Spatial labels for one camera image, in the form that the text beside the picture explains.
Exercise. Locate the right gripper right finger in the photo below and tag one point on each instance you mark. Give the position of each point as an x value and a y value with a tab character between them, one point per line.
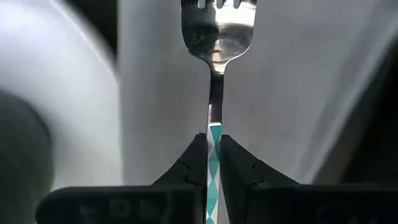
239	168

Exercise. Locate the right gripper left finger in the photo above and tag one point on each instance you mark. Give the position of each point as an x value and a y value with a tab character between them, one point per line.
192	161

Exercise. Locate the white round plate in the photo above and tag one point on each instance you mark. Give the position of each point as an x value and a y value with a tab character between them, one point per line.
62	77

